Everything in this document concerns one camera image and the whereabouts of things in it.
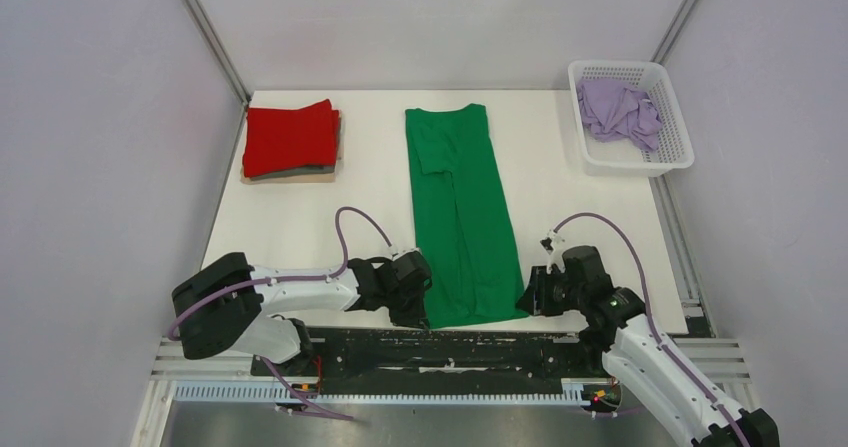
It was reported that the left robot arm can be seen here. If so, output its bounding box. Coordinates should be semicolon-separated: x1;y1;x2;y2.
167;250;432;375

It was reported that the left aluminium corner post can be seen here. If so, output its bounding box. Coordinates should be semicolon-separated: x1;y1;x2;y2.
181;0;251;107

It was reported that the white plastic basket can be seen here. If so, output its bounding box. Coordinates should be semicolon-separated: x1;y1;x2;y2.
568;60;695;178

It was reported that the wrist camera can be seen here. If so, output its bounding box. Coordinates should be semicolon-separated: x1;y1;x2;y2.
390;248;426;265
540;229;571;256

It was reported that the right aluminium corner post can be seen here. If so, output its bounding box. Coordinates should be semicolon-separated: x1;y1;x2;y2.
651;0;701;64

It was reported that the folded red t-shirt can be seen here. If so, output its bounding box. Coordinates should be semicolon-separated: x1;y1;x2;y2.
241;98;341;180

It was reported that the green t-shirt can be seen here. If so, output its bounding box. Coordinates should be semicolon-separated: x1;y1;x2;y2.
405;104;526;328

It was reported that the crumpled purple t-shirt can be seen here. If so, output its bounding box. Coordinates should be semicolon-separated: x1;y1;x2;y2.
576;78;663;152

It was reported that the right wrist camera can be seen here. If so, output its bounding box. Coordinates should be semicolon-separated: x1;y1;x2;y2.
540;229;571;256

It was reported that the white slotted cable duct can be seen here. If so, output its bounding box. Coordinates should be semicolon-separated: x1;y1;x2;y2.
174;380;590;408

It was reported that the aluminium corner post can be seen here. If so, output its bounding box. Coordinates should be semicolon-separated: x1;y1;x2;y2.
181;0;251;107
651;0;701;64

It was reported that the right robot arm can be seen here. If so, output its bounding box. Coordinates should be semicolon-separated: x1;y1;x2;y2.
516;246;780;446

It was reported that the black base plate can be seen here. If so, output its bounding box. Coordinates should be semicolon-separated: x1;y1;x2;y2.
277;327;610;395

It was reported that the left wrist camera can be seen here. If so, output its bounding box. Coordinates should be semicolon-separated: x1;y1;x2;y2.
390;248;426;265

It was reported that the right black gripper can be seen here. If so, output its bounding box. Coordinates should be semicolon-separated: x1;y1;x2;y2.
515;266;585;318

